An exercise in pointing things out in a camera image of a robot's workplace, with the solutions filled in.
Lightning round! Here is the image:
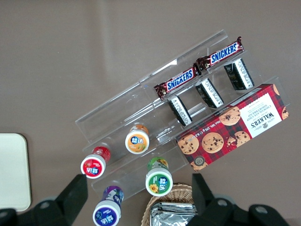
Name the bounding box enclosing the orange gum bottle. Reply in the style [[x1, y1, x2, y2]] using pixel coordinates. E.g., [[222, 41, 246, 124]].
[[124, 124, 151, 154]]

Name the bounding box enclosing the red gum bottle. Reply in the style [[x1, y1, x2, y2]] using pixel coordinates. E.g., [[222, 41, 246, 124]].
[[80, 145, 111, 179]]

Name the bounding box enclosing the red Walkers cookie box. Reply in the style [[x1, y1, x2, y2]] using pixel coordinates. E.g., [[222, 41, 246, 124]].
[[175, 83, 290, 172]]

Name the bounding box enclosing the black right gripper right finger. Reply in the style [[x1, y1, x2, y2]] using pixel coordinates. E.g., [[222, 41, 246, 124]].
[[191, 173, 236, 226]]

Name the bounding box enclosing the Snickers bar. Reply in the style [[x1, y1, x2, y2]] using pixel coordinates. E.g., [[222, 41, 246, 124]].
[[153, 66, 201, 100], [195, 36, 246, 72]]

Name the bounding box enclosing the green gum bottle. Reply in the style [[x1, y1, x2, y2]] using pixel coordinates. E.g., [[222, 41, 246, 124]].
[[145, 157, 174, 197]]

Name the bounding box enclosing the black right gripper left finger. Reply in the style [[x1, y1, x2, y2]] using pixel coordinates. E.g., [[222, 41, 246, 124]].
[[30, 173, 88, 226]]

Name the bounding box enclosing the cream plastic tray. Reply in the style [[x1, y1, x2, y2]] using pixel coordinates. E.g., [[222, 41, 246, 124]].
[[0, 133, 32, 212]]

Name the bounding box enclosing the light wicker basket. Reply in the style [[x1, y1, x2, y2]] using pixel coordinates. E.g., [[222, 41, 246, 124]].
[[141, 183, 196, 226]]

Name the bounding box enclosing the clear acrylic step rack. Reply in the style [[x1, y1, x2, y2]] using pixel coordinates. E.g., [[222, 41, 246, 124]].
[[74, 29, 289, 203]]

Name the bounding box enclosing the purple gum bottle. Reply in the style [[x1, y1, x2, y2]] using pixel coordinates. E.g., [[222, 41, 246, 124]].
[[92, 185, 125, 226]]

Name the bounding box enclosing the silver foil pack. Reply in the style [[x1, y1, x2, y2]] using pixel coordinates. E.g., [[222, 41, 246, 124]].
[[149, 202, 198, 226]]

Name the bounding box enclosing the small black box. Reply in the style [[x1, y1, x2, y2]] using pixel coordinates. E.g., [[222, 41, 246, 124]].
[[195, 78, 224, 109], [223, 57, 255, 91], [166, 95, 193, 127]]

